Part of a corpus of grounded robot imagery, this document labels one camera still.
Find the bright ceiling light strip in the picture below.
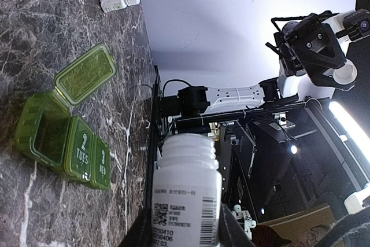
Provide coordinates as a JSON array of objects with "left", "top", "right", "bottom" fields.
[{"left": 328, "top": 101, "right": 369, "bottom": 161}]

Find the large white bottle cap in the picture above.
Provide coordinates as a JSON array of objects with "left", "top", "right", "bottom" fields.
[{"left": 333, "top": 59, "right": 358, "bottom": 85}]

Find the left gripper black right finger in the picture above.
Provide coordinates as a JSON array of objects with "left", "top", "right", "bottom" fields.
[{"left": 219, "top": 203, "right": 255, "bottom": 247}]

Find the seated operator person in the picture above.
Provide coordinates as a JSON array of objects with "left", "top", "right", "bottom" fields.
[{"left": 253, "top": 217, "right": 370, "bottom": 247}]

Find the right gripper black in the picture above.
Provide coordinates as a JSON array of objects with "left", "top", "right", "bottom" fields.
[{"left": 273, "top": 12, "right": 355, "bottom": 90}]

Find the white pill bottle front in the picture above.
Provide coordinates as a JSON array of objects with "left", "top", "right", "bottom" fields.
[{"left": 151, "top": 134, "right": 222, "bottom": 246}]

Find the green weekly pill organizer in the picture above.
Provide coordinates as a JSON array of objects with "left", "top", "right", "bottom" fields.
[{"left": 13, "top": 43, "right": 116, "bottom": 190}]

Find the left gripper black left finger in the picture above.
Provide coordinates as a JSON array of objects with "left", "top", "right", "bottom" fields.
[{"left": 118, "top": 208, "right": 151, "bottom": 247}]

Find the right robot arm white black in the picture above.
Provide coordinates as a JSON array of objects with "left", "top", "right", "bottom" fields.
[{"left": 158, "top": 10, "right": 369, "bottom": 133}]

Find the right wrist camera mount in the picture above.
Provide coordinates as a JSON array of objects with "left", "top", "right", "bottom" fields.
[{"left": 324, "top": 9, "right": 369, "bottom": 42}]

